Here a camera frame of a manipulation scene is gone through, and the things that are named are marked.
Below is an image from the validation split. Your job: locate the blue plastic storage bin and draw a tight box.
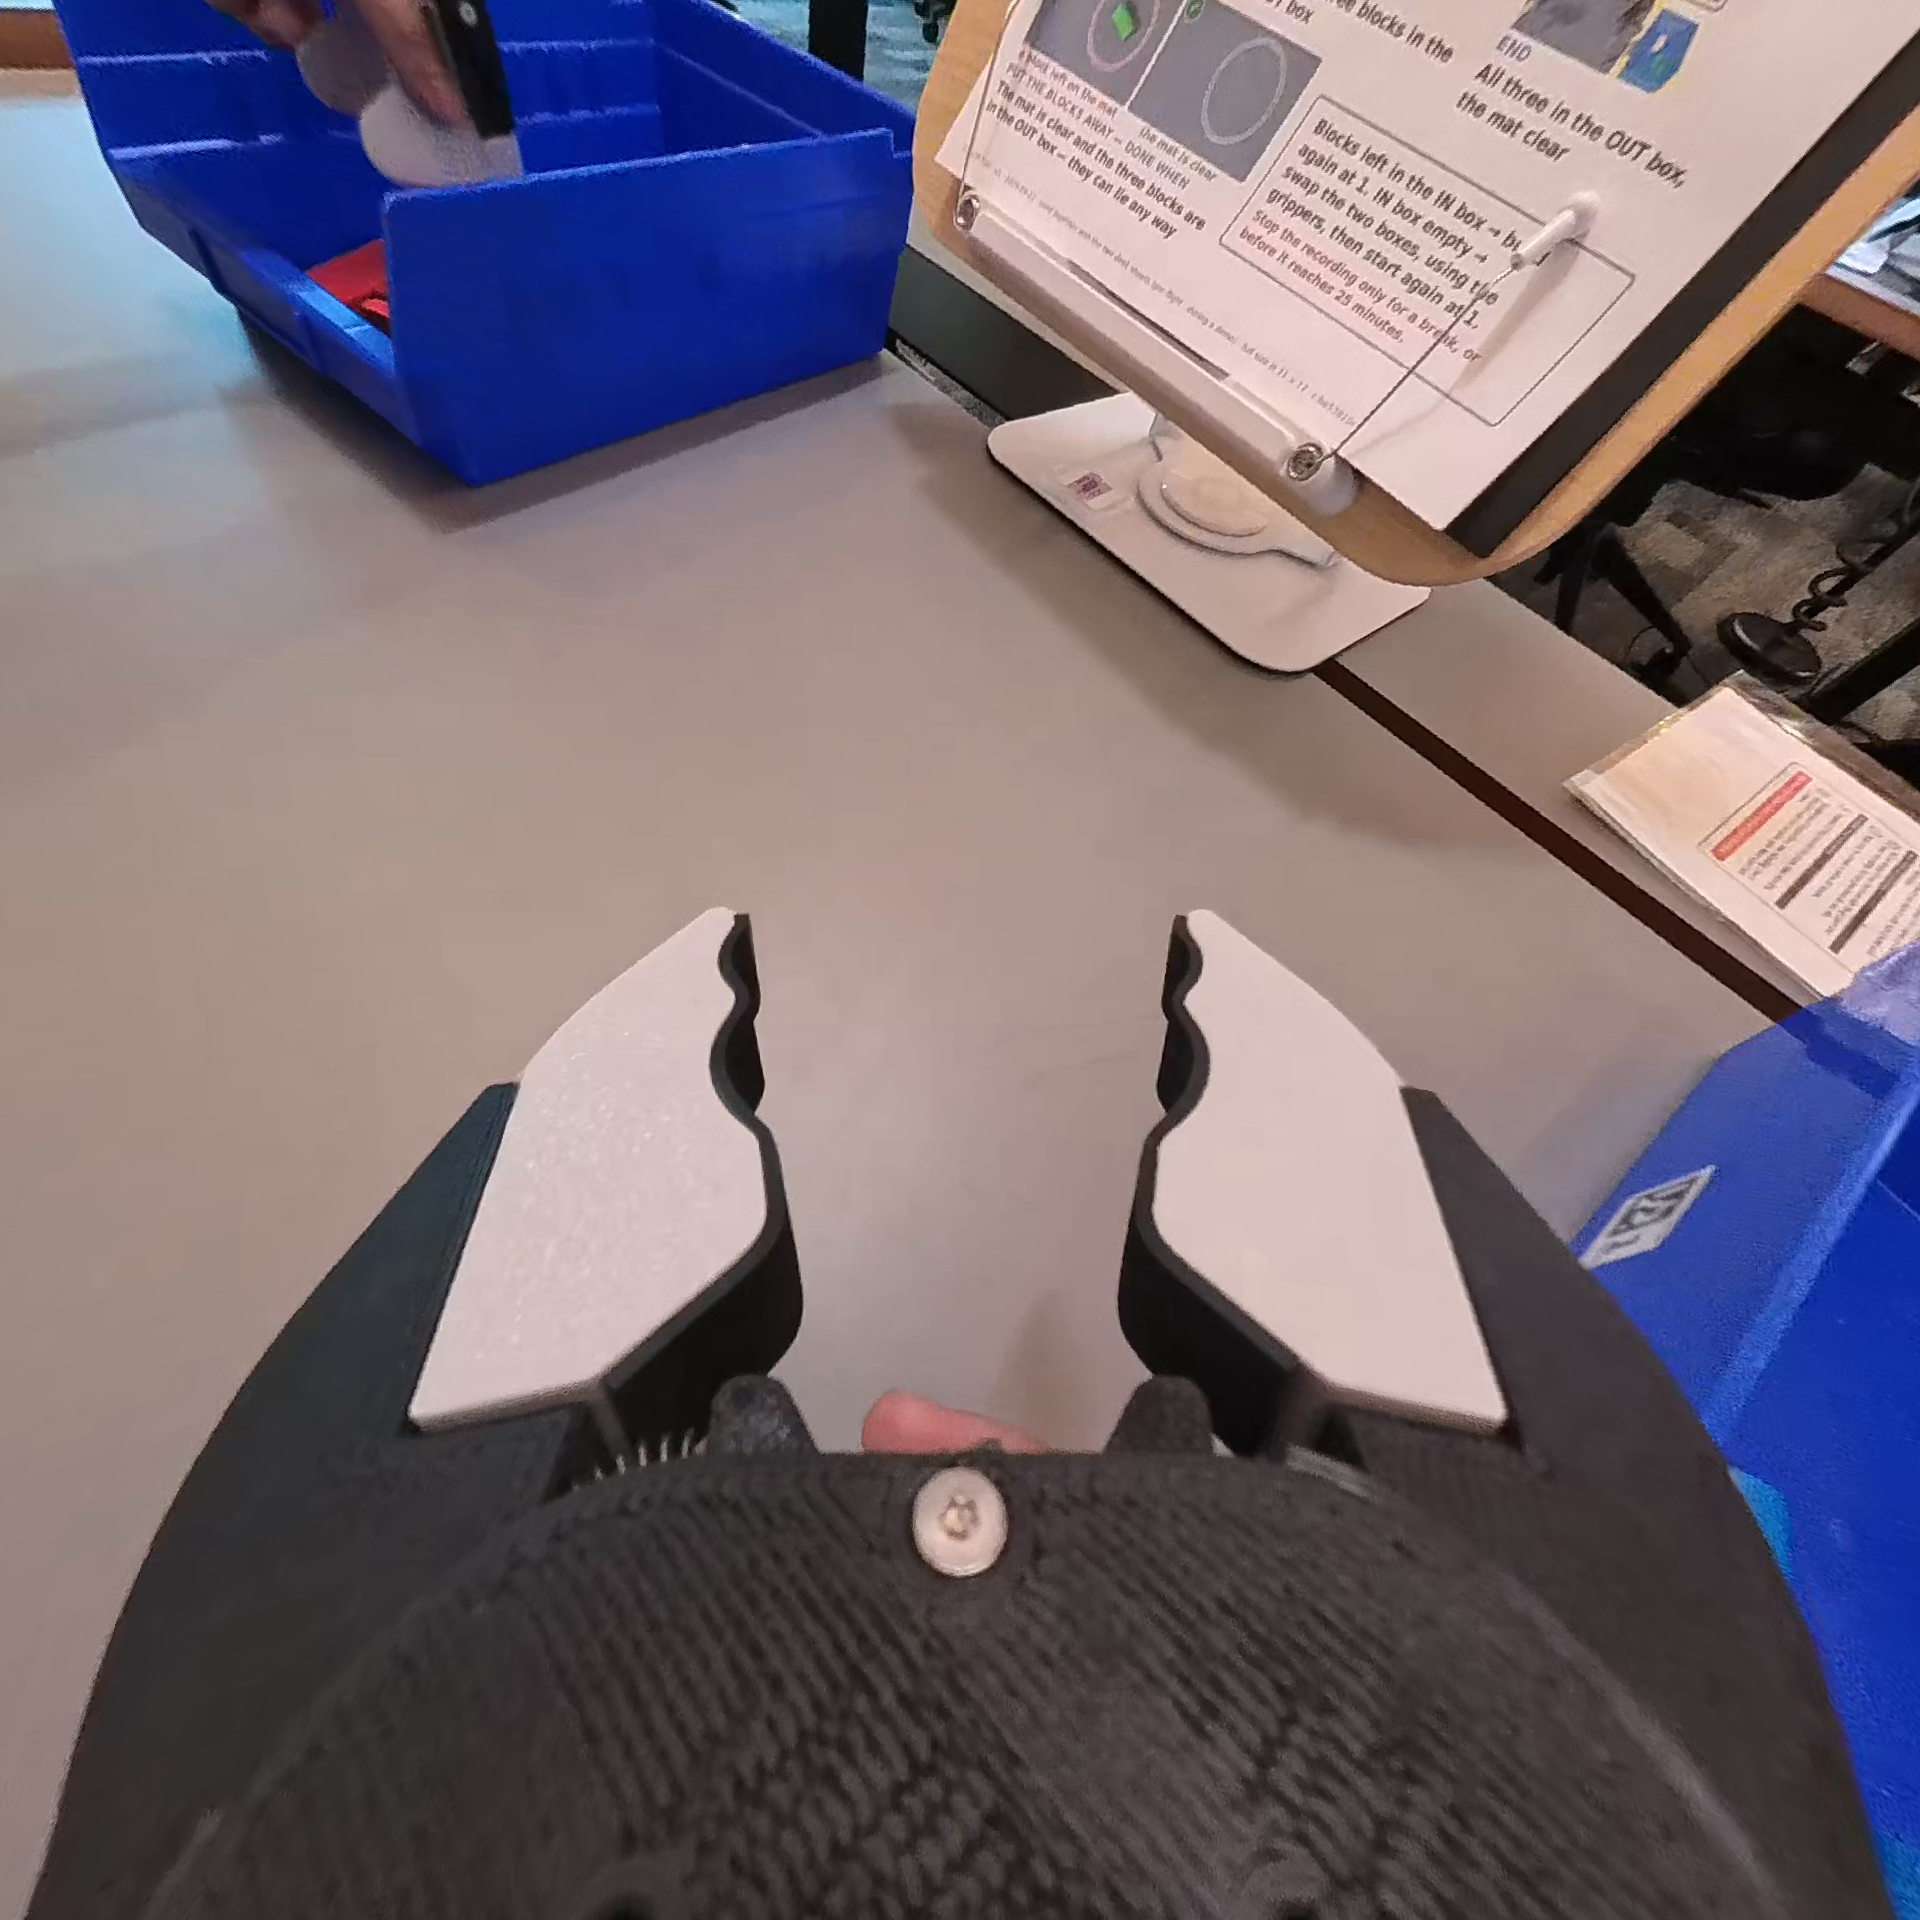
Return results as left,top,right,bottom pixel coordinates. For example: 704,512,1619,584
1572,938,1920,1920
52,0,916,490

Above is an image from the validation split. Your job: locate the red rectangular wooden block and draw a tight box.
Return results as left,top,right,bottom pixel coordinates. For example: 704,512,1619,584
304,241,395,336

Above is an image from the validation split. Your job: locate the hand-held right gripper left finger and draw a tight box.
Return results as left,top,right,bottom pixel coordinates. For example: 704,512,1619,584
405,908,805,1434

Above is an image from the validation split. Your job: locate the printed instruction sheet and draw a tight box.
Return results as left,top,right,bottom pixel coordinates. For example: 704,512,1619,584
932,0,1920,531

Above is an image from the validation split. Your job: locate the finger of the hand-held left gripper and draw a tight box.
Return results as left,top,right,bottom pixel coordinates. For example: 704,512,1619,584
296,0,529,190

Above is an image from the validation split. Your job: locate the leaflet in plastic sleeve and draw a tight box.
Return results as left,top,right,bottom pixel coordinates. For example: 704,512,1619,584
1564,688,1920,1003

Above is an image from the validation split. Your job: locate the person's right hand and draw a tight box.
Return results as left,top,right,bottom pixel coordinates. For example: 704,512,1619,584
863,1387,1044,1457

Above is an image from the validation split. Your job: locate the black office chair base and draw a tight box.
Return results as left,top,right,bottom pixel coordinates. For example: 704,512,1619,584
1545,434,1920,723

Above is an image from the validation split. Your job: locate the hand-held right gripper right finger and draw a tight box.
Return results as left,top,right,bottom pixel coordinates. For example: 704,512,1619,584
1117,911,1514,1466

